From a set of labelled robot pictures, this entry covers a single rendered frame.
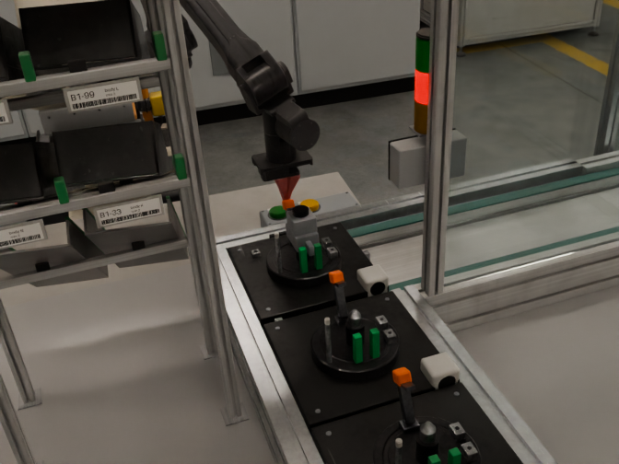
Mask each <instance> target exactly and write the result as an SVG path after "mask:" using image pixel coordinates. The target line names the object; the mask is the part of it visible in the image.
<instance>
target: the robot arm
mask: <svg viewBox="0 0 619 464"><path fill-rule="evenodd" d="M140 1H141V4H142V6H143V9H144V11H145V14H146V27H147V30H146V31H145V35H146V43H147V47H148V50H149V54H150V58H155V54H154V48H153V43H152V38H151V32H150V27H149V22H148V16H147V12H146V1H145V0H140ZM180 4H181V6H182V7H183V8H184V10H185V11H186V12H187V13H188V15H189V16H190V17H191V19H192V20H193V21H194V23H195V24H196V25H197V26H198V28H199V29H200V30H201V31H202V32H203V34H204V35H205V36H206V37H207V38H208V39H209V41H210V42H211V43H212V45H213V46H214V47H215V48H216V50H217V51H218V53H219V54H220V56H221V57H222V59H223V61H224V63H225V65H226V67H227V69H228V72H229V74H230V75H231V76H232V77H233V79H234V80H235V81H236V82H237V86H238V88H239V90H240V93H241V95H242V96H243V98H244V100H245V102H246V104H247V106H248V108H249V110H251V111H252V112H253V113H255V114H256V115H260V114H261V113H262V114H263V130H264V140H265V149H266V153H261V154H257V155H253V156H251V159H252V163H253V165H254V166H256V167H257V168H258V171H259V173H260V175H261V178H262V180H263V181H270V180H274V181H275V183H276V185H277V187H278V189H279V191H280V194H281V197H282V200H288V199H290V197H291V194H292V191H293V190H294V188H295V186H296V185H297V183H298V180H299V178H300V173H299V169H298V168H297V167H299V166H304V165H308V164H311V165H313V160H312V156H311V155H310V154H309V152H308V151H307V150H309V149H311V148H312V147H313V146H315V144H316V143H317V141H318V139H319V137H320V127H319V125H318V123H316V122H315V121H314V120H312V119H311V118H309V116H308V114H307V112H305V111H304V110H303V109H302V108H301V107H299V105H297V104H296V103H295V102H296V101H295V98H293V97H291V96H290V94H291V93H292V92H294V89H293V88H292V85H291V83H292V82H293V79H292V77H291V74H290V73H289V70H288V68H287V67H286V65H285V64H284V63H283V62H282V61H279V62H277V61H276V60H275V59H274V57H273V56H272V55H271V54H270V53H269V52H268V51H267V50H266V51H263V49H262V48H261V47H260V45H259V44H258V43H257V42H256V41H253V40H252V39H251V38H250V37H249V36H247V35H246V34H245V33H244V32H243V31H242V30H241V29H240V28H239V27H238V26H237V24H236V23H235V22H234V21H233V19H232V18H231V17H230V16H229V15H228V13H227V12H226V11H225V9H224V8H223V7H222V6H221V5H220V4H219V3H218V2H217V0H180ZM181 18H182V25H183V30H184V37H185V43H186V49H187V55H188V61H189V67H190V68H192V66H193V62H192V57H191V56H193V54H192V50H193V49H195V48H196V47H198V44H197V41H196V38H195V37H194V35H193V33H192V31H191V29H190V27H189V23H188V21H187V19H186V18H185V17H184V16H183V14H181Z"/></svg>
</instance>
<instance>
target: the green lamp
mask: <svg viewBox="0 0 619 464"><path fill-rule="evenodd" d="M429 51H430V41H425V40H421V39H419V38H418V37H416V40H415V69H416V70H417V71H419V72H421V73H426V74H428V73H429Z"/></svg>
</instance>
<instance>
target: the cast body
mask: <svg viewBox="0 0 619 464"><path fill-rule="evenodd" d="M286 220H287V222H286V235H287V237H288V238H289V240H290V242H291V243H292V245H293V247H294V248H295V250H296V251H297V252H298V248H300V247H305V248H306V250H307V253H308V254H309V256H313V255H314V246H313V244H316V243H320V242H319V233H318V232H317V230H318V229H317V218H316V216H315V215H314V213H313V212H312V211H311V210H310V208H309V207H308V206H306V205H297V206H295V207H294V208H293V209H292V210H291V211H287V212H286Z"/></svg>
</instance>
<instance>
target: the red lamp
mask: <svg viewBox="0 0 619 464"><path fill-rule="evenodd" d="M428 77H429V74H426V73H421V72H419V71H417V70H416V69H415V101H416V102H418V103H421V104H425V105H427V103H428Z"/></svg>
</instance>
